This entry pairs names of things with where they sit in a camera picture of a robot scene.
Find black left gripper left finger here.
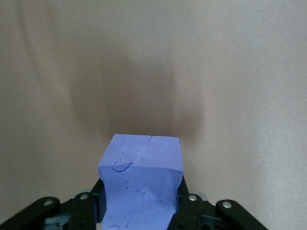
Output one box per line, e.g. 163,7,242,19
0,178,106,230

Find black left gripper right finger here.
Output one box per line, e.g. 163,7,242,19
167,176,267,230

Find purple foam cube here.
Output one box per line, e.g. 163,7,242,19
97,133,184,230

